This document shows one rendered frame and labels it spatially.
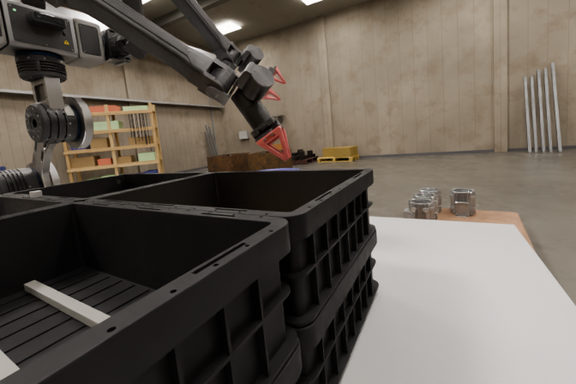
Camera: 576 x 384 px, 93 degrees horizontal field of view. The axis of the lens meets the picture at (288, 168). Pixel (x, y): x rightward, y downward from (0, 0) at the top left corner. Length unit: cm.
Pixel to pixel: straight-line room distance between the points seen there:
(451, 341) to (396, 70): 982
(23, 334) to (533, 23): 1051
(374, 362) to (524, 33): 1015
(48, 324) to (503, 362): 53
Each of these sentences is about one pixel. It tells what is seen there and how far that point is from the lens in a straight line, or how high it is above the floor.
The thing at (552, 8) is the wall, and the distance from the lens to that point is 1061.
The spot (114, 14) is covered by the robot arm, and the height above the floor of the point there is 128.
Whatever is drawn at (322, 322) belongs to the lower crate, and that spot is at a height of 81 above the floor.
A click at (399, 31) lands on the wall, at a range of 1042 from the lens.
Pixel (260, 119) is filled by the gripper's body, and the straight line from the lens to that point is 66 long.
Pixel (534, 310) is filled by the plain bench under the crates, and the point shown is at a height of 70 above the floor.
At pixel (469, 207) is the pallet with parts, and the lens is 290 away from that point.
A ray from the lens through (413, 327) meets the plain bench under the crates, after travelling 51.
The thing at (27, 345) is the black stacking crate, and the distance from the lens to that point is 39.
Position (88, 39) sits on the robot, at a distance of 142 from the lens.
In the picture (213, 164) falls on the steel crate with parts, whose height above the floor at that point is 50.
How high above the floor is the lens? 100
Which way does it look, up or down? 6 degrees down
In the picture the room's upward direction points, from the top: 5 degrees counter-clockwise
